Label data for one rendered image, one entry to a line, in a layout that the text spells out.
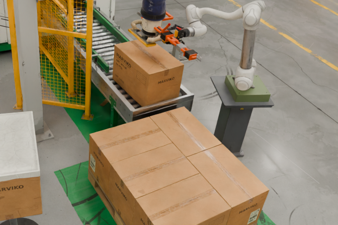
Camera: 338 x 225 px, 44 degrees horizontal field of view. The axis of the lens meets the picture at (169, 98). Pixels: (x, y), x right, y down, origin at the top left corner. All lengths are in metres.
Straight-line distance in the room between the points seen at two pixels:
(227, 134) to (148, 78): 1.06
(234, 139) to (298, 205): 0.87
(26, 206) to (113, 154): 0.90
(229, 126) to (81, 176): 1.51
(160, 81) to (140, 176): 0.98
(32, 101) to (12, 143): 1.37
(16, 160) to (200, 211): 1.33
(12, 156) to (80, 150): 1.58
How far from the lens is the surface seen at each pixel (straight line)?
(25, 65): 3.97
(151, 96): 3.89
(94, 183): 3.89
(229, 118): 4.16
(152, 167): 3.39
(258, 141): 4.78
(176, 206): 3.16
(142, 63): 3.88
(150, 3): 3.71
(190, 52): 3.45
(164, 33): 3.70
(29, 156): 2.78
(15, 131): 2.98
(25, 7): 3.72
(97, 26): 5.37
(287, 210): 4.17
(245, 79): 3.72
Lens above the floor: 2.92
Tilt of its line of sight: 35 degrees down
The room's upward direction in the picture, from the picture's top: 9 degrees clockwise
